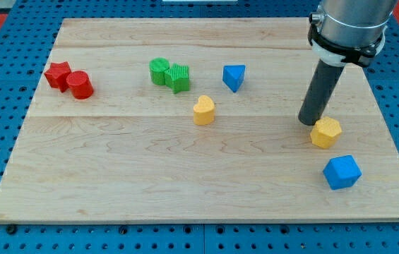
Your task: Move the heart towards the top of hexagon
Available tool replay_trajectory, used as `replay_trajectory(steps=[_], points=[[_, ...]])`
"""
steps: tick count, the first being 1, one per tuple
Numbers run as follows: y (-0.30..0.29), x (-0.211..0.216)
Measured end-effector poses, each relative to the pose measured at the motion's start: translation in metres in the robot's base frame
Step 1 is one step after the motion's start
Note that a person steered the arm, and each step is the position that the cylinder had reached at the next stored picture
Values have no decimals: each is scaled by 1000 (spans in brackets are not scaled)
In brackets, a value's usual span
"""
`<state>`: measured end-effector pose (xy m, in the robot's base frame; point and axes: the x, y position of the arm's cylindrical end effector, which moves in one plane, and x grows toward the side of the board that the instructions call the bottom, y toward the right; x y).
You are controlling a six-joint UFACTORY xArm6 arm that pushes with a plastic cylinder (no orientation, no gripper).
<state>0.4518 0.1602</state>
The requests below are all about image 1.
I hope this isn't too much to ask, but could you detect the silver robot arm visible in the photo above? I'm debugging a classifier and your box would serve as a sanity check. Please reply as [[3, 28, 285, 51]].
[[308, 0, 398, 67]]

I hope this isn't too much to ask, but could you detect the blue triangle block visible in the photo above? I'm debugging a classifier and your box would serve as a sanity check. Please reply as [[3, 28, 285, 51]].
[[222, 65, 246, 93]]

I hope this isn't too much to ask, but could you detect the yellow hexagon block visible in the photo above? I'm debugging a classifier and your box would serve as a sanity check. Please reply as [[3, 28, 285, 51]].
[[310, 116, 343, 149]]

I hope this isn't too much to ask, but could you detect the yellow heart block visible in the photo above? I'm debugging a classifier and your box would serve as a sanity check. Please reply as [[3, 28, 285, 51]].
[[193, 95, 215, 126]]

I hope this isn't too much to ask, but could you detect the wooden board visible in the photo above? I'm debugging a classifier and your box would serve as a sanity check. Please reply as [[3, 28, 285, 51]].
[[0, 18, 399, 224]]

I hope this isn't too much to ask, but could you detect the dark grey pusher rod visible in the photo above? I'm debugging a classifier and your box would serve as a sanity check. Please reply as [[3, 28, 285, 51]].
[[298, 60, 344, 126]]

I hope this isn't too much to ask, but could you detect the red cylinder block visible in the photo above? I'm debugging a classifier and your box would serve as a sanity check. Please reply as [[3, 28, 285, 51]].
[[66, 71, 94, 99]]

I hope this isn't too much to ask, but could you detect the red star block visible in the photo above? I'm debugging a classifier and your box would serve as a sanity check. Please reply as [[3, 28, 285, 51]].
[[44, 61, 71, 93]]

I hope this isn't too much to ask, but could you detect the green star block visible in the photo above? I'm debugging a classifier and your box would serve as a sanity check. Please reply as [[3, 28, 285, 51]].
[[164, 63, 190, 94]]

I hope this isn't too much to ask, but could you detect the blue cube block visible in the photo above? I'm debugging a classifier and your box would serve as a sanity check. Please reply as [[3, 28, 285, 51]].
[[323, 155, 362, 190]]

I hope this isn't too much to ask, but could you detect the green cylinder block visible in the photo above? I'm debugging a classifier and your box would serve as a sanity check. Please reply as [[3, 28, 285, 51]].
[[149, 57, 170, 85]]

